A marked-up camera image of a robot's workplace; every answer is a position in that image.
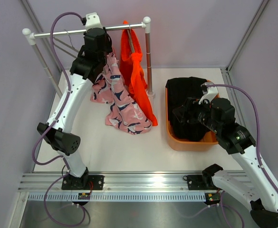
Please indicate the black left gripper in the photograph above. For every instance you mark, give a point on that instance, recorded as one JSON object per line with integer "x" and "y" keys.
{"x": 108, "y": 49}

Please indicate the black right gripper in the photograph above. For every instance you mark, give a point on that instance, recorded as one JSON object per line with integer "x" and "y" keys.
{"x": 191, "y": 105}

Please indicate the grey clothes hanger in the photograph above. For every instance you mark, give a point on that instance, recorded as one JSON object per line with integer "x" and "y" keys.
{"x": 67, "y": 48}

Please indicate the black shorts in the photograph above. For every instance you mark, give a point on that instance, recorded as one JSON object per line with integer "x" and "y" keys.
{"x": 178, "y": 90}

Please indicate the orange shorts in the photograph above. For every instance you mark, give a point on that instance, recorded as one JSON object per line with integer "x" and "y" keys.
{"x": 130, "y": 67}

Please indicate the brown clothes hanger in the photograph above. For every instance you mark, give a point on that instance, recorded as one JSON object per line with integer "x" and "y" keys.
{"x": 130, "y": 39}

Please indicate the pink patterned shorts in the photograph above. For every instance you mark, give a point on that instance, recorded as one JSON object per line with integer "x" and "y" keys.
{"x": 109, "y": 88}

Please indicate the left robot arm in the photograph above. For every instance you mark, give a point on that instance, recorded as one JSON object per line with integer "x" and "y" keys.
{"x": 84, "y": 72}

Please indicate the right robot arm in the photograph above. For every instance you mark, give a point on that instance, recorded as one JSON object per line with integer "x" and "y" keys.
{"x": 218, "y": 116}

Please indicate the orange plastic basket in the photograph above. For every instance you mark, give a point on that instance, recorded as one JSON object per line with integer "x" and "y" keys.
{"x": 208, "y": 141}

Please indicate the white silver clothes rack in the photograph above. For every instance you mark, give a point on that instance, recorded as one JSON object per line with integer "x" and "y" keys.
{"x": 145, "y": 24}

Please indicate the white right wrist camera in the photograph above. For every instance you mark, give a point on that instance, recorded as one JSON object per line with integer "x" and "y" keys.
{"x": 209, "y": 90}

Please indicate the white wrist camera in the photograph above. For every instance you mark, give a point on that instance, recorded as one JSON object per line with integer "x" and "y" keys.
{"x": 209, "y": 90}
{"x": 91, "y": 21}

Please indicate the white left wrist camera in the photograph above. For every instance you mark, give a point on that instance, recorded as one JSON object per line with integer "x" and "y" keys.
{"x": 91, "y": 21}

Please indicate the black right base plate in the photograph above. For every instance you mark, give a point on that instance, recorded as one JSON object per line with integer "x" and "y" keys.
{"x": 195, "y": 182}

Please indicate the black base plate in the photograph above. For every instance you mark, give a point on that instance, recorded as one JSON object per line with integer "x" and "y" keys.
{"x": 87, "y": 182}
{"x": 195, "y": 182}

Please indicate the aluminium mounting rail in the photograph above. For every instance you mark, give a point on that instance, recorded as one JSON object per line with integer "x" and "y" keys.
{"x": 159, "y": 181}

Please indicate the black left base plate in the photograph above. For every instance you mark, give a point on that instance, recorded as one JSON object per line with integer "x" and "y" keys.
{"x": 87, "y": 182}

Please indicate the white slotted cable duct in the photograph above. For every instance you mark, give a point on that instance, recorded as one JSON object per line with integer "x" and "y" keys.
{"x": 127, "y": 197}

